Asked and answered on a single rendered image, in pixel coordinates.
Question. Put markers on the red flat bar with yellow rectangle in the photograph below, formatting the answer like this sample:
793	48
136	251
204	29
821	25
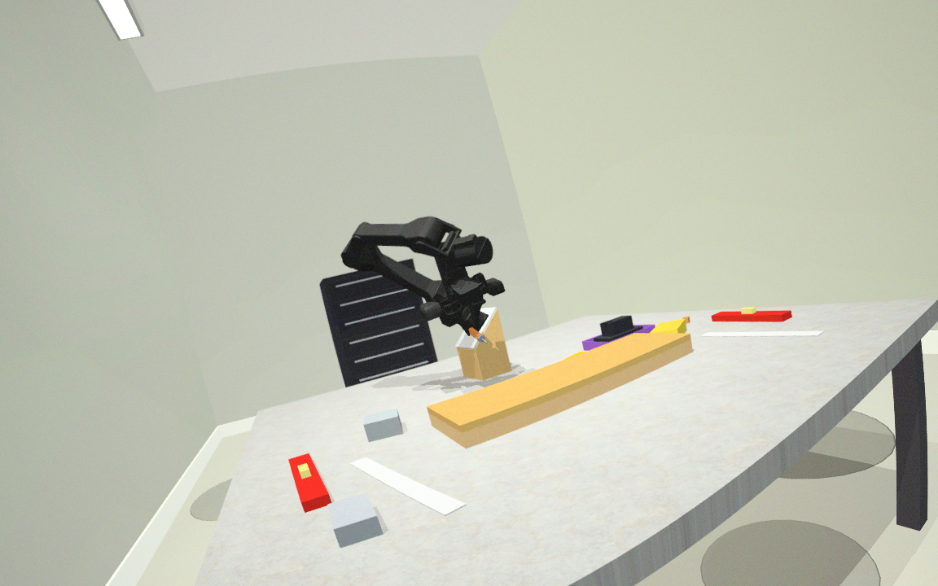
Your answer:
750	315
312	491

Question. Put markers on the long wooden plank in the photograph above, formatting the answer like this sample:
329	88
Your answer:
507	406

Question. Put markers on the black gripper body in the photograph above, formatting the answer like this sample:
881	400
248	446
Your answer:
433	309

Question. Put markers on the white flat strip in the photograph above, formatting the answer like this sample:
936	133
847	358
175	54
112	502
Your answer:
433	499
764	334

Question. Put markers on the purple rectangular tray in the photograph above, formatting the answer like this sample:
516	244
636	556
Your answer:
589	344

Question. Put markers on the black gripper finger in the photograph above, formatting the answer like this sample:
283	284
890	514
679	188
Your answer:
475	313
458	317

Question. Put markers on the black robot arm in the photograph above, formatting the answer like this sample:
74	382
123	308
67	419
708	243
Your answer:
423	235

